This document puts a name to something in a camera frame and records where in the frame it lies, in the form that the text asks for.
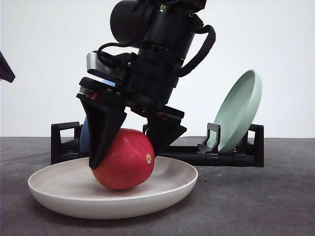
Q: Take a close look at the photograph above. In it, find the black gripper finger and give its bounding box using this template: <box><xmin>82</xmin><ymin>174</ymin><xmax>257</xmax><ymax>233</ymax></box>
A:
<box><xmin>0</xmin><ymin>51</ymin><xmax>15</xmax><ymax>83</ymax></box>

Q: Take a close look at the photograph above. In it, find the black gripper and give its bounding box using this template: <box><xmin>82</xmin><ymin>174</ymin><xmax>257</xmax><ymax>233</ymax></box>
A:
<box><xmin>76</xmin><ymin>42</ymin><xmax>187</xmax><ymax>170</ymax></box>

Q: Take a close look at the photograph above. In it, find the red pomegranate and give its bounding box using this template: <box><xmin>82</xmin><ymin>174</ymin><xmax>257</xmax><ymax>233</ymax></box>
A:
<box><xmin>92</xmin><ymin>128</ymin><xmax>155</xmax><ymax>190</ymax></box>

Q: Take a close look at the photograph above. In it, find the white plate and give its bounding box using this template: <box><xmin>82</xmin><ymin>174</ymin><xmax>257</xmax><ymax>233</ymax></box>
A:
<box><xmin>28</xmin><ymin>156</ymin><xmax>198</xmax><ymax>219</ymax></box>

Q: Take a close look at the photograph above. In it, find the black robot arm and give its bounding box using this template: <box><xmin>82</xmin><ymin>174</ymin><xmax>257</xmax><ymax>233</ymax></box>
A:
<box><xmin>77</xmin><ymin>0</ymin><xmax>206</xmax><ymax>169</ymax></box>

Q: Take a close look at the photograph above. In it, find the blue plate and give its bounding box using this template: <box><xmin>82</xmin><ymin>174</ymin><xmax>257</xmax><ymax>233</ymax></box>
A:
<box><xmin>80</xmin><ymin>116</ymin><xmax>90</xmax><ymax>154</ymax></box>

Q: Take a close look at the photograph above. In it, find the black plate rack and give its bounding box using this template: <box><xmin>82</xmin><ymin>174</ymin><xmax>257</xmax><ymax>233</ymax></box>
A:
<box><xmin>51</xmin><ymin>121</ymin><xmax>264</xmax><ymax>167</ymax></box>

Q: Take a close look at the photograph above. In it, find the green plate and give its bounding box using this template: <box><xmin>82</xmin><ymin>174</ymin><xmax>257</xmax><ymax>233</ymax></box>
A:
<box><xmin>209</xmin><ymin>69</ymin><xmax>262</xmax><ymax>153</ymax></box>

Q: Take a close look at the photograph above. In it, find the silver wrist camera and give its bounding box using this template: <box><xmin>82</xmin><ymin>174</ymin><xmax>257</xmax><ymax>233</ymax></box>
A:
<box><xmin>87</xmin><ymin>52</ymin><xmax>121</xmax><ymax>87</ymax></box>

